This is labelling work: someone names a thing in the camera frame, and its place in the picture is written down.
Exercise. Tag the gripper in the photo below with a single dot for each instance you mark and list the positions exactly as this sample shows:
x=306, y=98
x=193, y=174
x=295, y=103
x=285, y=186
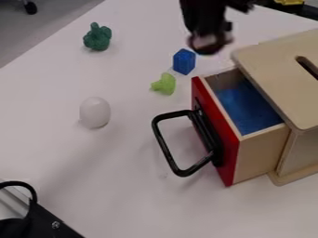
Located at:
x=208, y=42

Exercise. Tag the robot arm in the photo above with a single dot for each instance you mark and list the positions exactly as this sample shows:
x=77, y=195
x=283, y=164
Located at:
x=203, y=12

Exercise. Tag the drawer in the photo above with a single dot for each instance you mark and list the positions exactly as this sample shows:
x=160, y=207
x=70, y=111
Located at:
x=244, y=108

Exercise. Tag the blue block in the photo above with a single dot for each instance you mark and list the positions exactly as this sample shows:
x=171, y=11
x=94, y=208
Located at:
x=184, y=61

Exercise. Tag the light green toy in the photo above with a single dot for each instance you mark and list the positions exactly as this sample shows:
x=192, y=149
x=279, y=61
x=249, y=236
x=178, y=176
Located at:
x=164, y=84

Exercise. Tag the cabinet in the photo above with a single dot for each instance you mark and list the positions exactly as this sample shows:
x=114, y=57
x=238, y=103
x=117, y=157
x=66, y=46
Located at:
x=281, y=77

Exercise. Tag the dark green toy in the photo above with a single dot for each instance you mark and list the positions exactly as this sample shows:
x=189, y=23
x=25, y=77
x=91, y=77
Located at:
x=97, y=37

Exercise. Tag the white toy egg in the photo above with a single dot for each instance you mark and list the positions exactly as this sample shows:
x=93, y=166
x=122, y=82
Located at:
x=95, y=112

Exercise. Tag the black chair wheel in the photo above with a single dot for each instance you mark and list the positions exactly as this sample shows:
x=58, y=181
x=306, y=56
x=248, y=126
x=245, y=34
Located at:
x=30, y=7

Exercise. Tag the black equipment bracket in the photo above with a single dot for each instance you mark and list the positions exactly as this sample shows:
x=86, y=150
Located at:
x=37, y=221

